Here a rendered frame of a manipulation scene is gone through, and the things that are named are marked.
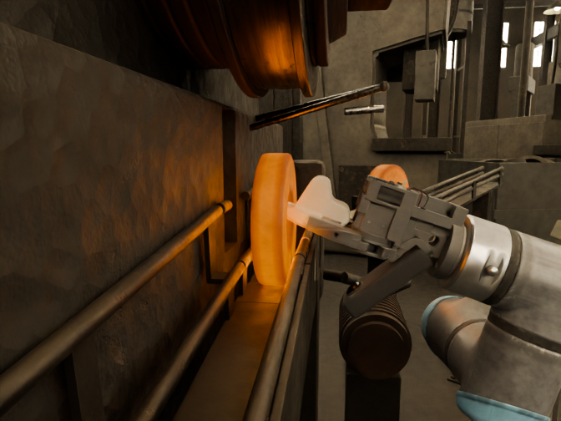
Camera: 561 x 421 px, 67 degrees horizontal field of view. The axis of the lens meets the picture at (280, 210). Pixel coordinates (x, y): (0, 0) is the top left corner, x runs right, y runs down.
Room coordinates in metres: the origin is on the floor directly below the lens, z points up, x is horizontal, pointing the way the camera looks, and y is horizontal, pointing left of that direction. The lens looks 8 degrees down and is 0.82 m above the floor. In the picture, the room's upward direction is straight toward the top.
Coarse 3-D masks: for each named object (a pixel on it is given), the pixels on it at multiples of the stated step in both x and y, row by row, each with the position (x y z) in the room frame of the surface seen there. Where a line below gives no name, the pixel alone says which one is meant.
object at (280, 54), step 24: (240, 0) 0.37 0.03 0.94; (264, 0) 0.36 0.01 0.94; (288, 0) 0.35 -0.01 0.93; (240, 24) 0.38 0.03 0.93; (264, 24) 0.38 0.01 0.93; (288, 24) 0.38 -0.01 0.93; (240, 48) 0.41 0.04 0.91; (264, 48) 0.41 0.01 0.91; (288, 48) 0.41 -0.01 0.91; (264, 72) 0.45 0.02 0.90; (288, 72) 0.45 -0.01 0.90; (312, 72) 0.50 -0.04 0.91; (312, 96) 0.51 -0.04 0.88
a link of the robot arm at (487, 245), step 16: (464, 224) 0.47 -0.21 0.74; (480, 224) 0.45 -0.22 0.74; (496, 224) 0.46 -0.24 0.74; (464, 240) 0.45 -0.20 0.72; (480, 240) 0.44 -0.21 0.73; (496, 240) 0.44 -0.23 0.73; (464, 256) 0.44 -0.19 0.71; (480, 256) 0.43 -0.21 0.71; (496, 256) 0.43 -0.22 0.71; (464, 272) 0.43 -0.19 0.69; (480, 272) 0.43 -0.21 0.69; (496, 272) 0.42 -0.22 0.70; (448, 288) 0.45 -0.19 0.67; (464, 288) 0.44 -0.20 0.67; (480, 288) 0.44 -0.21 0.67; (496, 288) 0.43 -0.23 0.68
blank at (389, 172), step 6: (378, 168) 0.92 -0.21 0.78; (384, 168) 0.91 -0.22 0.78; (390, 168) 0.92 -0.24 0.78; (396, 168) 0.94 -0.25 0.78; (372, 174) 0.91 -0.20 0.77; (378, 174) 0.90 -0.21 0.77; (384, 174) 0.90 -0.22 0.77; (390, 174) 0.92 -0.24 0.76; (396, 174) 0.94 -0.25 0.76; (402, 174) 0.96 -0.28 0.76; (396, 180) 0.94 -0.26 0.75; (402, 180) 0.96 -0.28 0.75; (408, 186) 0.98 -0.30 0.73
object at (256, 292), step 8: (256, 280) 0.51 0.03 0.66; (248, 288) 0.48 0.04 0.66; (256, 288) 0.48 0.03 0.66; (264, 288) 0.48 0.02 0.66; (272, 288) 0.48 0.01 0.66; (280, 288) 0.48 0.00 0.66; (240, 296) 0.45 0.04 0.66; (248, 296) 0.45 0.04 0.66; (256, 296) 0.45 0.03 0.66; (264, 296) 0.45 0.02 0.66; (272, 296) 0.45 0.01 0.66; (280, 296) 0.45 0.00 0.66
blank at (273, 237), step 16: (272, 160) 0.47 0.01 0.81; (288, 160) 0.48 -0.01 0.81; (256, 176) 0.45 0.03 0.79; (272, 176) 0.45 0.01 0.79; (288, 176) 0.48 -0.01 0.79; (256, 192) 0.44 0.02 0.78; (272, 192) 0.44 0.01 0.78; (288, 192) 0.48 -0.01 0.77; (256, 208) 0.43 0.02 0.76; (272, 208) 0.43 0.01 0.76; (256, 224) 0.43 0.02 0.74; (272, 224) 0.43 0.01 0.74; (288, 224) 0.53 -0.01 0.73; (256, 240) 0.43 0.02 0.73; (272, 240) 0.43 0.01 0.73; (288, 240) 0.52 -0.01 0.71; (256, 256) 0.43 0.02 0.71; (272, 256) 0.43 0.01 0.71; (288, 256) 0.48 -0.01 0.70; (256, 272) 0.45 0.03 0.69; (272, 272) 0.44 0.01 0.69; (288, 272) 0.48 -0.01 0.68
